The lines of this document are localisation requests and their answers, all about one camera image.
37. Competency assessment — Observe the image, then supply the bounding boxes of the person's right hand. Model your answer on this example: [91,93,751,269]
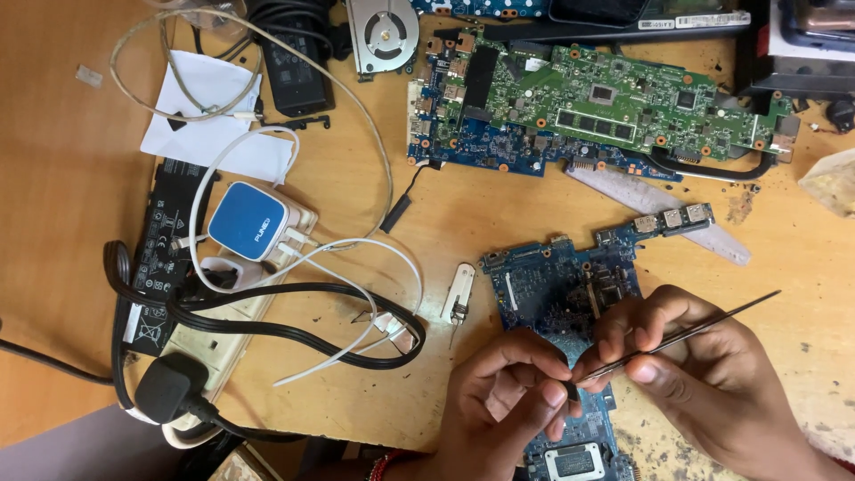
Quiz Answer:
[572,284,813,481]

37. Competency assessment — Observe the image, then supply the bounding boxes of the person's left hand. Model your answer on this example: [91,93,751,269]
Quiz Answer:
[414,327,583,481]

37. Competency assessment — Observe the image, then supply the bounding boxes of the metal tweezers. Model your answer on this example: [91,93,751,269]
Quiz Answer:
[577,290,782,384]

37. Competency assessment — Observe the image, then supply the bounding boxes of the small white plastic tool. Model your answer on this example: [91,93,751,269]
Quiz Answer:
[440,262,477,328]

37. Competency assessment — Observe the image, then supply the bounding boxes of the small blue circuit board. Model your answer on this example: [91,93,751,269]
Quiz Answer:
[480,203,716,481]

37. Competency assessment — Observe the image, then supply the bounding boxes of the clear plastic ruler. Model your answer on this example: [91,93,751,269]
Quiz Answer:
[565,163,753,267]

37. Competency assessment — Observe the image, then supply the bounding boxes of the black heat pipe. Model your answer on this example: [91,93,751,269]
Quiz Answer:
[647,146,777,183]

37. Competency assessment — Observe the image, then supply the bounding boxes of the clear plastic bag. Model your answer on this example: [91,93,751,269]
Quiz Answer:
[798,147,855,219]

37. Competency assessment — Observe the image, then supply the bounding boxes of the brown cardboard box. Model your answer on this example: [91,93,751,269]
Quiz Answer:
[208,443,285,481]

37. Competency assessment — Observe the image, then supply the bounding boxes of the white power strip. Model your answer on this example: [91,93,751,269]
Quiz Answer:
[159,200,319,450]

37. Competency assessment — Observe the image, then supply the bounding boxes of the large blue circuit board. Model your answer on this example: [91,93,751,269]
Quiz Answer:
[406,35,684,183]

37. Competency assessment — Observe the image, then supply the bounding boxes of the small round black part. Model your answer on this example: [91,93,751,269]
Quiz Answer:
[826,99,855,135]

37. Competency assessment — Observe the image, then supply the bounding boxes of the green circuit board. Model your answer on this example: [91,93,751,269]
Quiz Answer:
[460,35,797,163]

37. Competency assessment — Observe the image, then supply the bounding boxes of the blue and white charger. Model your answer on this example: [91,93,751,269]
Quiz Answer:
[207,181,303,263]

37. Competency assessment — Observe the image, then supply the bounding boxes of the black mains plug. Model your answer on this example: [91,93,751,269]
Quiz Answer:
[134,352,216,426]

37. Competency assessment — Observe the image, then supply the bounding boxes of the black laptop base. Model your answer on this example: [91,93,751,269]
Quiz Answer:
[433,0,753,46]

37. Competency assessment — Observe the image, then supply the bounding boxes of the black laptop battery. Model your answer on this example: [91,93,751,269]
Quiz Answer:
[119,159,221,359]

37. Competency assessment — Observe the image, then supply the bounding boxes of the white paper sheet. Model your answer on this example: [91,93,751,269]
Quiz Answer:
[139,50,295,185]

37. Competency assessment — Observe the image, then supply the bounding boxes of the silver laptop cooling fan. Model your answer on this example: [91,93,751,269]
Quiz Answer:
[346,0,421,82]

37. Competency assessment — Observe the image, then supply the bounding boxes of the black power adapter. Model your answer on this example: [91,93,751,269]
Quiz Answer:
[256,0,336,118]

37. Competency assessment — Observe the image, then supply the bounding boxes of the blue dotted board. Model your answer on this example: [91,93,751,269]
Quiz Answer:
[410,0,553,20]

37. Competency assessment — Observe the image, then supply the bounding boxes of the crumpled clear plastic wrap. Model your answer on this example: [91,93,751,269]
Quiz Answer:
[142,0,249,37]

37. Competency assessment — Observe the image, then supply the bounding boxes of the red wrist bracelet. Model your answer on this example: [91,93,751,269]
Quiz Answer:
[365,448,404,481]

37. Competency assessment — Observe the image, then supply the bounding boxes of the white charging cable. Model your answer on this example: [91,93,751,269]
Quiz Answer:
[171,126,426,388]

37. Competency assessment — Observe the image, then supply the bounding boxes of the thick black power cable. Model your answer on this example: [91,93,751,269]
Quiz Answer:
[103,240,428,443]

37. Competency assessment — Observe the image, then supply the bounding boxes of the black connector with wire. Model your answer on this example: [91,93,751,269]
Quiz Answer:
[379,162,443,235]

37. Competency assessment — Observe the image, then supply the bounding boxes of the translucent grey cable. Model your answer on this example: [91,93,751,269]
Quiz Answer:
[110,7,395,251]

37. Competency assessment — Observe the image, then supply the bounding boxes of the small black bracket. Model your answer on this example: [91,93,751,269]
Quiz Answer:
[259,115,332,132]

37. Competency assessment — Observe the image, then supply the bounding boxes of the thin black cable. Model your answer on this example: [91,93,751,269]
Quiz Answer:
[0,319,116,387]

